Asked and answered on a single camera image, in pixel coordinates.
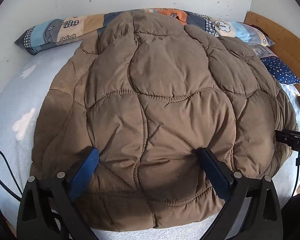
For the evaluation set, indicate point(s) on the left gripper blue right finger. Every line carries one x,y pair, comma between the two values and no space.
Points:
217,172

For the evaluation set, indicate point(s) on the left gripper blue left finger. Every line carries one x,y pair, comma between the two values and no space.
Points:
81,174

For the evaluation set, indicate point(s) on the brown quilted hooded jacket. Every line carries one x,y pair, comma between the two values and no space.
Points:
146,92

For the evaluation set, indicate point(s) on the navy star pattern pillow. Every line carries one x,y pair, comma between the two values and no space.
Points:
278,69

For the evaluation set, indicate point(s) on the wooden headboard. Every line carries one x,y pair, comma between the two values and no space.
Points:
287,45

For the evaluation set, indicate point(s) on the grey printed pillow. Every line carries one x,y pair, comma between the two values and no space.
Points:
262,52

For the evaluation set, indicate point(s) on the light blue cloud bedsheet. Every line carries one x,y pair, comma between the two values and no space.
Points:
20,103

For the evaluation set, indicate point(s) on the patchwork rolled quilt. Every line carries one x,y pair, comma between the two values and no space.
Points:
58,32

